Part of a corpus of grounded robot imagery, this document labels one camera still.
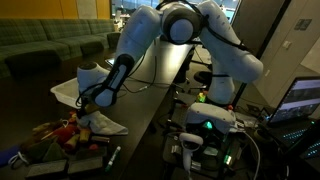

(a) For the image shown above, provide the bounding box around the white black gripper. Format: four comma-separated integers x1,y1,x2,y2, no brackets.
81,103,99,114

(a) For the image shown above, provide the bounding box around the white towel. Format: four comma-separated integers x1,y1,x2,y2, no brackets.
77,111,129,136

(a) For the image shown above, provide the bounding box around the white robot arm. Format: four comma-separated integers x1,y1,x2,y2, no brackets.
75,0,263,109

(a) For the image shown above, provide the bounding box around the yellow cup toy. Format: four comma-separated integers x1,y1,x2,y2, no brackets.
79,128,91,143

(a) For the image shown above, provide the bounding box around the white plastic bin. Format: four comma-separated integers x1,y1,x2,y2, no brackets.
50,78,79,108

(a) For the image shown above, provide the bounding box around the red plush toy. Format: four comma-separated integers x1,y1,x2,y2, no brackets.
52,125,79,144

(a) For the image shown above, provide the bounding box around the black eraser block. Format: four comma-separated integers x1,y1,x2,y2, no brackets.
67,157,103,176
25,160,67,180

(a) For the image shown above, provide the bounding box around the green plaid sofa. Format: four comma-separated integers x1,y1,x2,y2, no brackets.
0,19,120,78

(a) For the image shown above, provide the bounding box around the white VR controller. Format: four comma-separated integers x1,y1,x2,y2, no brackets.
179,133,203,172

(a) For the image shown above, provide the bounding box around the open laptop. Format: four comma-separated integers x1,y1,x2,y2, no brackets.
266,76,320,129

